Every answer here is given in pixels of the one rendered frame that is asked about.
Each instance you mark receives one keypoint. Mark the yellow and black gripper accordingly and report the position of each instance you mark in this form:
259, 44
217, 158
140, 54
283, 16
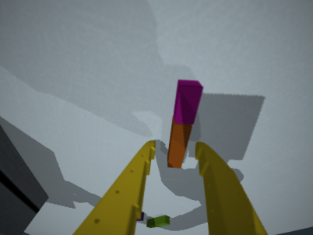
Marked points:
229, 210

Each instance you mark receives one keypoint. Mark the brown rectangular block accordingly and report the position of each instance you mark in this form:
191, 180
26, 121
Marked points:
180, 134

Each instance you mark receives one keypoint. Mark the magenta rod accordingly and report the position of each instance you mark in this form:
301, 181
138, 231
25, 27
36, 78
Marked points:
187, 100

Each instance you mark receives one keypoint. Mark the lime green rod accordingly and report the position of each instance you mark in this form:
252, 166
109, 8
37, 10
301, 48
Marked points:
158, 221

